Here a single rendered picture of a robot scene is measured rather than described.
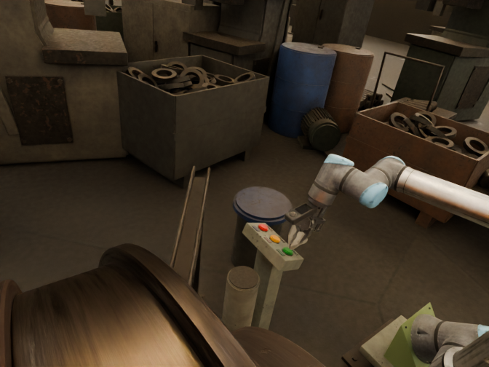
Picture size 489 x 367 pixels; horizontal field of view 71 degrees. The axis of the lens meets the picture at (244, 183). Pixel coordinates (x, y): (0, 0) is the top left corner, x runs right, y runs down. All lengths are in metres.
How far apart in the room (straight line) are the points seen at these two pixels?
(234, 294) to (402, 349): 0.75
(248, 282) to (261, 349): 1.01
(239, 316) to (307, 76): 2.67
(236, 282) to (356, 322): 0.89
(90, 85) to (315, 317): 2.15
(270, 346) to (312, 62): 3.36
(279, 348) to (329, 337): 1.62
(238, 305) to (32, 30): 2.15
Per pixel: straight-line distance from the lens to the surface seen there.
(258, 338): 0.28
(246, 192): 1.88
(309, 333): 1.85
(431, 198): 1.20
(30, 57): 2.78
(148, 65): 3.11
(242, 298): 1.28
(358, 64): 3.95
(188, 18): 4.01
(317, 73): 3.59
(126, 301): 0.17
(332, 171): 1.16
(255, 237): 1.33
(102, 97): 2.82
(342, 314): 1.99
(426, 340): 1.64
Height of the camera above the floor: 1.45
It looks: 31 degrees down
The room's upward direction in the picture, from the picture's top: 8 degrees clockwise
